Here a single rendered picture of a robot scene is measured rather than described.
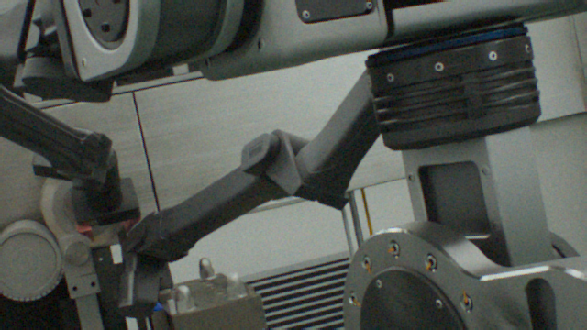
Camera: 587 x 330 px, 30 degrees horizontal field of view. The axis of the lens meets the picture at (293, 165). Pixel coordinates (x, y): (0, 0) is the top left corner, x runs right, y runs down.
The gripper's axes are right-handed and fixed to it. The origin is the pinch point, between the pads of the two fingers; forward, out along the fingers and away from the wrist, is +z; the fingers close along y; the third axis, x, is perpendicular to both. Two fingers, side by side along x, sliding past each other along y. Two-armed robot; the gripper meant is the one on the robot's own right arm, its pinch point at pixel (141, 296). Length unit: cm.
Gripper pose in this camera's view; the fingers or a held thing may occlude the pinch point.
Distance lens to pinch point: 194.3
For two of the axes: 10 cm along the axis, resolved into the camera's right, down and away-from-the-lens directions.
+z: -1.0, 4.9, 8.7
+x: -3.0, -8.5, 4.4
